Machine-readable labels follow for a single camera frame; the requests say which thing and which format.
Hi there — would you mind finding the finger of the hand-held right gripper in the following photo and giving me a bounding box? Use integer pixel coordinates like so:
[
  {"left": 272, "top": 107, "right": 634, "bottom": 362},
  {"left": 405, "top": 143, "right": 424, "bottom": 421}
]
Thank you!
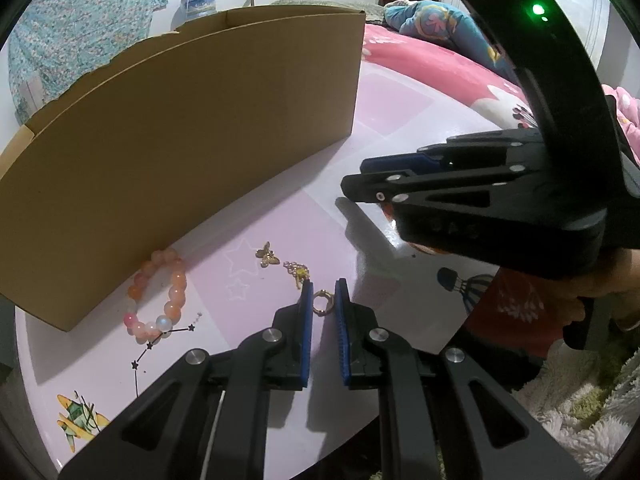
[
  {"left": 341, "top": 167, "right": 548, "bottom": 208},
  {"left": 360, "top": 130, "right": 543, "bottom": 173}
]

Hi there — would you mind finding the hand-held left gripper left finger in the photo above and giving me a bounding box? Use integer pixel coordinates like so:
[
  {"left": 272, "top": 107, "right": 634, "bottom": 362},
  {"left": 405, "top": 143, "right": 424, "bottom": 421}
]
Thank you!
[{"left": 57, "top": 280, "right": 315, "bottom": 480}]

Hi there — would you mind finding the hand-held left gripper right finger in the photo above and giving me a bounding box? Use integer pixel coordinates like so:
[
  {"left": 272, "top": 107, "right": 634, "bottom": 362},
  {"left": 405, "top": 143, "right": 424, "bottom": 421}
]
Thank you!
[{"left": 334, "top": 278, "right": 586, "bottom": 480}]

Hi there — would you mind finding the gold hoop earring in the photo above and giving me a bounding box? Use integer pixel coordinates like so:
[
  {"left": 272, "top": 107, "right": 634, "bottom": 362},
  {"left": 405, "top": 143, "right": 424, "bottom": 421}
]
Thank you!
[{"left": 311, "top": 290, "right": 335, "bottom": 317}]

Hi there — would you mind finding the orange pink beaded bracelet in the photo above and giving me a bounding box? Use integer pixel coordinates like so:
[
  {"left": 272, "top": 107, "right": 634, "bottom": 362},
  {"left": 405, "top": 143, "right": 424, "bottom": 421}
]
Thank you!
[{"left": 122, "top": 248, "right": 188, "bottom": 346}]

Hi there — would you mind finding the brown cardboard box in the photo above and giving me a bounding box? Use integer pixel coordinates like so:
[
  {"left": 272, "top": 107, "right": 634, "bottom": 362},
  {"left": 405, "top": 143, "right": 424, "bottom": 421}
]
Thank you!
[{"left": 0, "top": 2, "right": 368, "bottom": 333}]

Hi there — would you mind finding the person's right hand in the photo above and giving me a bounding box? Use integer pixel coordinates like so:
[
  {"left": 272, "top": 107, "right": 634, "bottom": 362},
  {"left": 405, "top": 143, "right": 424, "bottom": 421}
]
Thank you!
[{"left": 572, "top": 247, "right": 640, "bottom": 331}]

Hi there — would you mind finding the pink fleece cloth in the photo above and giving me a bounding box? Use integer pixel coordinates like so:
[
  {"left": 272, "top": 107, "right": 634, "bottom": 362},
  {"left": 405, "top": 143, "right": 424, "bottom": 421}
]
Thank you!
[{"left": 602, "top": 85, "right": 640, "bottom": 161}]

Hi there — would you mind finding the gold bee charm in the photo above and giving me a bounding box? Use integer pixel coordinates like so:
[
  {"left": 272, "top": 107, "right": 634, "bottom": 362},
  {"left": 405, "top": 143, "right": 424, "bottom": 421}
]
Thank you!
[{"left": 255, "top": 241, "right": 281, "bottom": 268}]

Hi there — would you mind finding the pink printed blanket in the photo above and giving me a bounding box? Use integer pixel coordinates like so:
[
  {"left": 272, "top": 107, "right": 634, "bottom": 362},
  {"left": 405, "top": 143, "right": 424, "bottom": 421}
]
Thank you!
[{"left": 362, "top": 22, "right": 541, "bottom": 131}]

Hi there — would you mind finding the blue printed blanket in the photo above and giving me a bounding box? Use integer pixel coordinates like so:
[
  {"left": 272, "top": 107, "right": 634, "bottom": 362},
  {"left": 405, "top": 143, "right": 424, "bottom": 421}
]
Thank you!
[{"left": 382, "top": 0, "right": 521, "bottom": 81}]

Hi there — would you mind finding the red printed clothing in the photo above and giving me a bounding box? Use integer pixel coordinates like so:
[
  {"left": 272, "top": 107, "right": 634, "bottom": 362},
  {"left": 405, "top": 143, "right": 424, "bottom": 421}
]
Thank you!
[{"left": 462, "top": 267, "right": 586, "bottom": 361}]

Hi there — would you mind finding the blue white water jug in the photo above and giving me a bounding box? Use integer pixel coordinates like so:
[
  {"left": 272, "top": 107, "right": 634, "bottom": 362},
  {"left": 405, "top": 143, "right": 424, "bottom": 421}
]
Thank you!
[{"left": 180, "top": 0, "right": 218, "bottom": 23}]

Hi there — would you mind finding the white green shaggy rug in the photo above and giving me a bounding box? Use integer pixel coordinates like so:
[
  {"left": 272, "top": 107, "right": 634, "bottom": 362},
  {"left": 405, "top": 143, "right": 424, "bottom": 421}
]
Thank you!
[{"left": 520, "top": 330, "right": 640, "bottom": 476}]

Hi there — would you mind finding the teal patterned cloth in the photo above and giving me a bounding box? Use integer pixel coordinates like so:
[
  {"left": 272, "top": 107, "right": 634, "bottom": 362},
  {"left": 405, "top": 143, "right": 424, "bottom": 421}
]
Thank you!
[{"left": 7, "top": 0, "right": 168, "bottom": 126}]

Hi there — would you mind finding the gold chain charm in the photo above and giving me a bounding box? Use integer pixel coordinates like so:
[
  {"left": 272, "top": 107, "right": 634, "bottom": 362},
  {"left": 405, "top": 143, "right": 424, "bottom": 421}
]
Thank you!
[{"left": 283, "top": 260, "right": 312, "bottom": 290}]

